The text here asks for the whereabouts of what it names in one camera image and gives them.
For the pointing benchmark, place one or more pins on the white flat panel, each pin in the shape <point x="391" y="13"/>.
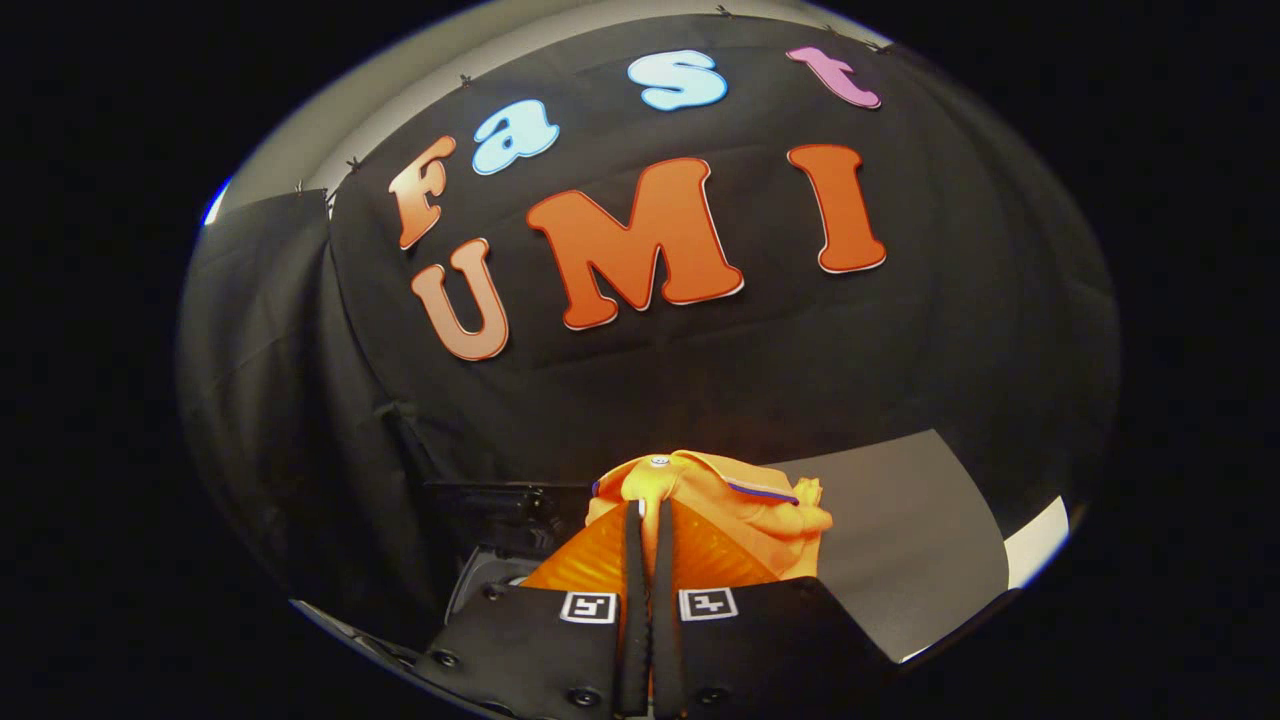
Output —
<point x="1035" y="545"/>

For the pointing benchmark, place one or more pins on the row of black cloth clips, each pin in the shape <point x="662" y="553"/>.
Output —
<point x="465" y="80"/>

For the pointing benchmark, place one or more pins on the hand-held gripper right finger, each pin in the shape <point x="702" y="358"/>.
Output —
<point x="665" y="620"/>

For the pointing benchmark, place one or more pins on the yellow polo shirt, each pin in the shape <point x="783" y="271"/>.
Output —
<point x="760" y="520"/>

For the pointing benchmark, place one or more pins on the washing machine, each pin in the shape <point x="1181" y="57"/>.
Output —
<point x="490" y="575"/>

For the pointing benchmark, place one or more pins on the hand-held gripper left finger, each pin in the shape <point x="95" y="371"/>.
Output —
<point x="633" y="620"/>

